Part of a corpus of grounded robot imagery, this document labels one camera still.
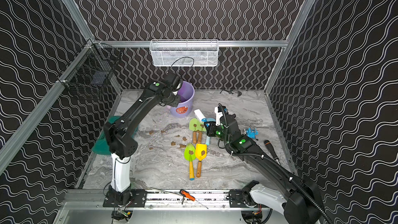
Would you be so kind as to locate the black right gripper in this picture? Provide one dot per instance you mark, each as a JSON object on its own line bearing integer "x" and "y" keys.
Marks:
{"x": 210, "y": 130}

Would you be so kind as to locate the white blue brush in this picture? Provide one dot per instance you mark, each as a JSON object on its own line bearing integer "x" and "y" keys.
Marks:
{"x": 200, "y": 116}

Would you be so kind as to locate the yellow square trowel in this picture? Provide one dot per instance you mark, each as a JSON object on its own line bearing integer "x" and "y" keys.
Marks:
{"x": 201, "y": 153}

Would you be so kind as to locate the lime front trowel yellow handle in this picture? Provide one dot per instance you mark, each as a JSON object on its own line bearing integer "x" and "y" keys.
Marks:
{"x": 189, "y": 155}

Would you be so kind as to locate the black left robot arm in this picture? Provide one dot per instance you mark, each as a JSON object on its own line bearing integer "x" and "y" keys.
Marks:
{"x": 119, "y": 134}

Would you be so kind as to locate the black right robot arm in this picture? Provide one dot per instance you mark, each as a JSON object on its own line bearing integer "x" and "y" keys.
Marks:
{"x": 299, "y": 200}

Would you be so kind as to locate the wide light blue trowel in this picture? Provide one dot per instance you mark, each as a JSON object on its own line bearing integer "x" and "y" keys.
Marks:
{"x": 210, "y": 126}

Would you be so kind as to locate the purple plastic bucket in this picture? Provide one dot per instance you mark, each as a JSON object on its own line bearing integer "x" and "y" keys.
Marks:
{"x": 185, "y": 106}

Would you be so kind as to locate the small blue clamp tool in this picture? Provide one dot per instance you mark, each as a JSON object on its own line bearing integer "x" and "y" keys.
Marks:
{"x": 251, "y": 133}

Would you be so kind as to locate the black clip tool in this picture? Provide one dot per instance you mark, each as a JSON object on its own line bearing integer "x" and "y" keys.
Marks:
{"x": 232, "y": 91}

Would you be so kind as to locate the green plastic tool case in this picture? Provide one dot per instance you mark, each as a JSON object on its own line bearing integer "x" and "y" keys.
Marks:
{"x": 101, "y": 146}

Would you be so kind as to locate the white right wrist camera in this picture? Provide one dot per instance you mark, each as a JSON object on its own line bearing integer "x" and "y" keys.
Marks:
{"x": 220, "y": 111}

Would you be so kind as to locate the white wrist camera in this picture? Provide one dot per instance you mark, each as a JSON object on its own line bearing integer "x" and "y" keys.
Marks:
{"x": 174, "y": 79}
{"x": 220, "y": 111}

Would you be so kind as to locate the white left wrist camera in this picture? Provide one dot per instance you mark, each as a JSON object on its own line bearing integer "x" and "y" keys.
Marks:
{"x": 174, "y": 79}

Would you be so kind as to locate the wide green trowel wooden handle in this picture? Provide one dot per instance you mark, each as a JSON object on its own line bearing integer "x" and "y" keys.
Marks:
{"x": 194, "y": 126}

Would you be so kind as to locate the white wire basket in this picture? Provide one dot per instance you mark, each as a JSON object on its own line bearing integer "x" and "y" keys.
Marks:
{"x": 184, "y": 52}

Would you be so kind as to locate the black orange screwdriver handle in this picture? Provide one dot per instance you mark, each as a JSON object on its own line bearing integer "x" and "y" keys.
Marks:
{"x": 272, "y": 151}

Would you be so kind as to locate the orange handled screwdriver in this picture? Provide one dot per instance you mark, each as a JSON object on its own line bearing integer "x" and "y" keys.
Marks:
{"x": 190, "y": 197}

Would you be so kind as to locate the black wire basket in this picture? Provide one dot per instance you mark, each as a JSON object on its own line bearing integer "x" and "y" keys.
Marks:
{"x": 91, "y": 78}

